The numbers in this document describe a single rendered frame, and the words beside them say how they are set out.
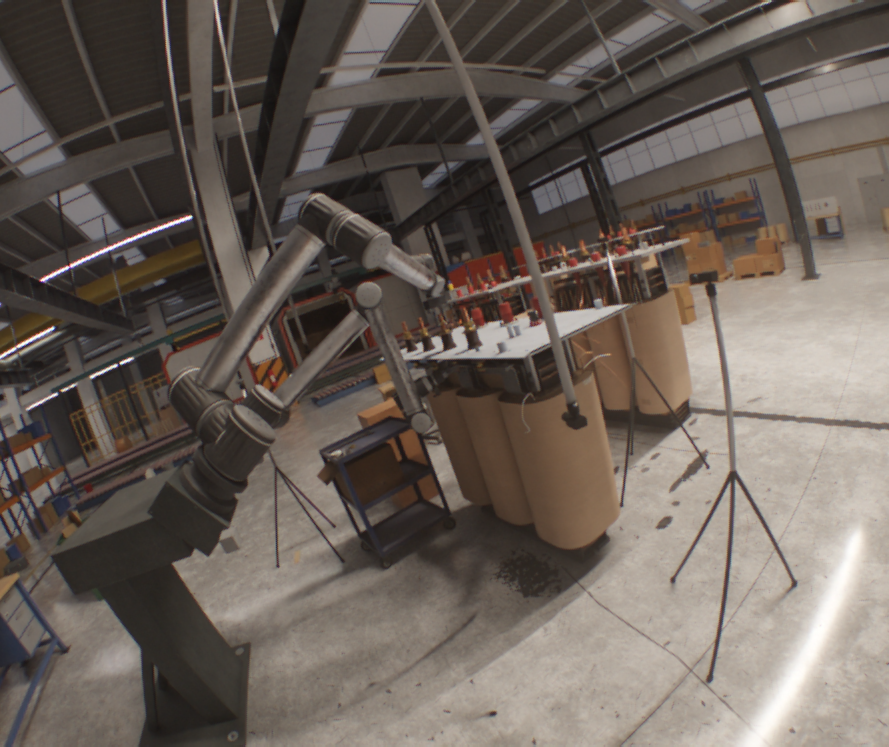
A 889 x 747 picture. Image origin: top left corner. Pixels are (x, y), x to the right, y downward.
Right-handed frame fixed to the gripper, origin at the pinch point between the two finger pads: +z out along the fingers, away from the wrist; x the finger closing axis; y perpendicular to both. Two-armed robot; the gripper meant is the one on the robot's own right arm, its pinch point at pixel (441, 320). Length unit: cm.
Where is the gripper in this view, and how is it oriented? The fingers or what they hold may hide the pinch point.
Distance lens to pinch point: 234.8
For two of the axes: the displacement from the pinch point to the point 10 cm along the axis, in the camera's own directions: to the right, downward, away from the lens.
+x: -7.3, 3.6, -5.8
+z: 3.1, 9.3, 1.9
